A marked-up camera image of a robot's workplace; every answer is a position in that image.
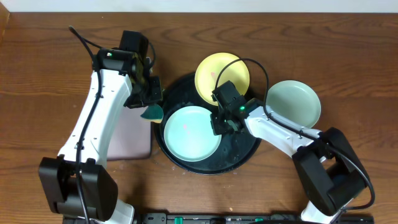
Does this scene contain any green yellow sponge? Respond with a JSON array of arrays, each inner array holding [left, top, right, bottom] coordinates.
[[141, 104, 164, 123]]

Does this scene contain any light green plate front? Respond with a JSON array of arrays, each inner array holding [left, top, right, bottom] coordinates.
[[164, 106, 222, 162]]

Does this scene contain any light green plate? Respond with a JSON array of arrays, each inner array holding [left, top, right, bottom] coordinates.
[[164, 106, 222, 162], [266, 80, 322, 128]]

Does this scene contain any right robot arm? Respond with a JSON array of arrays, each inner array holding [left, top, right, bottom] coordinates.
[[211, 94, 375, 223]]

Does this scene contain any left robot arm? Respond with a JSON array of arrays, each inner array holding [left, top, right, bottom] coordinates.
[[39, 47, 163, 223]]

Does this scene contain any round black tray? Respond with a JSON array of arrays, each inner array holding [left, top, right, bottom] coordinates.
[[153, 72, 261, 175]]

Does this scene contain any black rectangular sponge tray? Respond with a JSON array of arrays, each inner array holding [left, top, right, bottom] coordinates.
[[108, 107, 151, 161]]

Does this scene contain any yellow plate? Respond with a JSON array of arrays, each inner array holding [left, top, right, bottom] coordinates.
[[195, 52, 250, 106]]

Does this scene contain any right black cable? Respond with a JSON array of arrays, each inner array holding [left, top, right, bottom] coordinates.
[[214, 57, 376, 212]]

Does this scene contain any black cable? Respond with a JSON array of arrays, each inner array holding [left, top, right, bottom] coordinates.
[[214, 57, 376, 212], [68, 25, 156, 224]]

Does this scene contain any left black cable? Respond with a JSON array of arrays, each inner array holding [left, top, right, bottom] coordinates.
[[68, 25, 156, 224]]

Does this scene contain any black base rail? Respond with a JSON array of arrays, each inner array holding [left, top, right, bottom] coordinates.
[[62, 212, 376, 224]]

